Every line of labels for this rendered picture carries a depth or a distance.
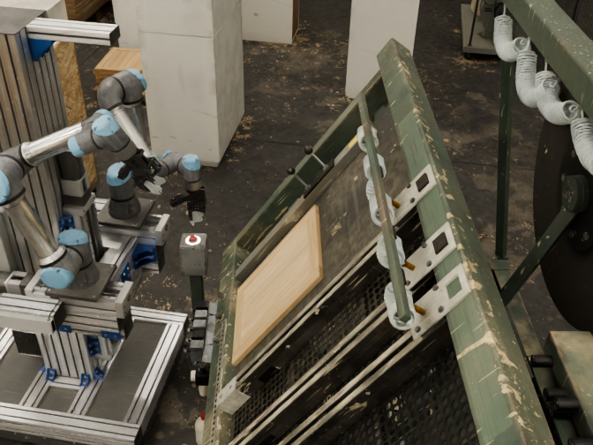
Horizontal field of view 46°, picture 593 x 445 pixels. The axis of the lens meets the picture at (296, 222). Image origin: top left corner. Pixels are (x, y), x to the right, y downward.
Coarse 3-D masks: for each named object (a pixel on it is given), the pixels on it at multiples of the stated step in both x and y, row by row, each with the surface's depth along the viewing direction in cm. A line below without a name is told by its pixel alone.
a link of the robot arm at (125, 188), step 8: (112, 168) 314; (120, 168) 314; (112, 176) 310; (128, 176) 312; (112, 184) 312; (120, 184) 311; (128, 184) 313; (112, 192) 315; (120, 192) 314; (128, 192) 316
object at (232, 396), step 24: (408, 192) 201; (408, 216) 200; (408, 240) 205; (360, 264) 211; (336, 288) 217; (360, 288) 216; (312, 312) 222; (336, 312) 222; (288, 336) 229; (312, 336) 229; (264, 360) 235; (288, 360) 235; (240, 384) 242
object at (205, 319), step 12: (204, 300) 318; (204, 312) 312; (204, 324) 306; (192, 336) 300; (204, 336) 301; (192, 348) 295; (204, 348) 298; (192, 360) 299; (204, 360) 292; (192, 372) 286; (204, 372) 284; (204, 384) 287
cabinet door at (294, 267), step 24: (312, 216) 274; (288, 240) 284; (312, 240) 263; (264, 264) 293; (288, 264) 273; (312, 264) 253; (240, 288) 303; (264, 288) 281; (288, 288) 262; (312, 288) 247; (240, 312) 290; (264, 312) 270; (288, 312) 254; (240, 336) 277; (264, 336) 262; (240, 360) 269
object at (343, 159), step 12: (348, 144) 275; (348, 156) 273; (336, 168) 276; (324, 180) 279; (312, 192) 283; (300, 204) 286; (288, 216) 291; (300, 216) 290; (276, 228) 296; (288, 228) 293; (264, 240) 301; (276, 240) 297; (252, 252) 306; (264, 252) 301; (252, 264) 305; (240, 276) 309
